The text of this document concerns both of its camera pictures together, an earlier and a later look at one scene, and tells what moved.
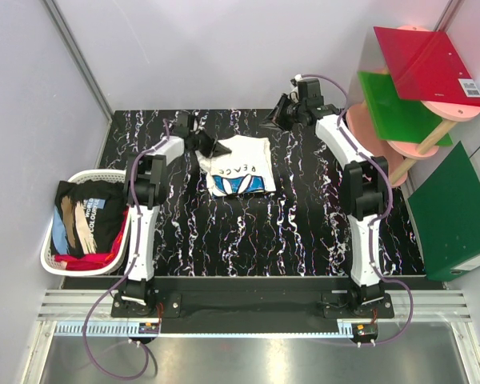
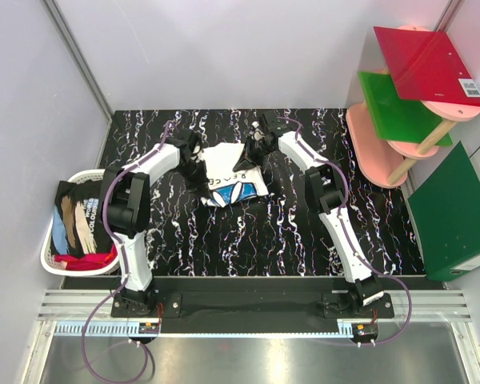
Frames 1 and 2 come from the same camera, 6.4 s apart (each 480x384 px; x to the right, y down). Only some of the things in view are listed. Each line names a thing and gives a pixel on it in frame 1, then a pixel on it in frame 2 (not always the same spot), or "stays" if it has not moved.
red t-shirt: x=84 y=262 stays
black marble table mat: x=300 y=229 stays
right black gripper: x=278 y=119 to x=252 y=161
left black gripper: x=210 y=144 to x=200 y=186
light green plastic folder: x=395 y=119 stays
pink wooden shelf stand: x=399 y=156 stays
